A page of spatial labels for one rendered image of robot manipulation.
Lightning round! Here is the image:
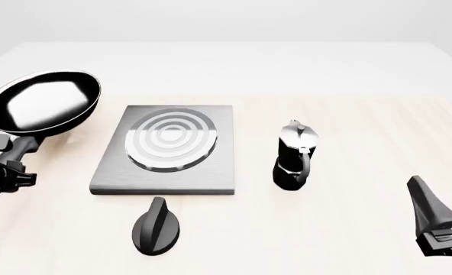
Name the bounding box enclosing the black and silver moka pot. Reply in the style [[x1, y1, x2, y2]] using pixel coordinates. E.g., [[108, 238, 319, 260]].
[[272, 119, 321, 191]]

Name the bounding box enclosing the black frying pan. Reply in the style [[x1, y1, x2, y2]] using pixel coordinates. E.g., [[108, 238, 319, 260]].
[[0, 68, 104, 165]]

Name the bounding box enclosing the flat grey stove plate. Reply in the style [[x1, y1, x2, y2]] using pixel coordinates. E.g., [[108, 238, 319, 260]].
[[89, 104, 237, 196]]

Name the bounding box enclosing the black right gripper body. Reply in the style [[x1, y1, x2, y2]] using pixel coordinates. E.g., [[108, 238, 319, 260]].
[[416, 221, 452, 259]]

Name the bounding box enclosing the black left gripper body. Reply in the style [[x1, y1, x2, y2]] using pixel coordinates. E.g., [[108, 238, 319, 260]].
[[0, 154, 37, 202]]

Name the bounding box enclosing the round black stove knob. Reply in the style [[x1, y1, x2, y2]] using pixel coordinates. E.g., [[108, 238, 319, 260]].
[[131, 196, 182, 257]]

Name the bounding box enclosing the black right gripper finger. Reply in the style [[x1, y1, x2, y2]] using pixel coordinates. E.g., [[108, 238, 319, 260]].
[[406, 174, 452, 239]]

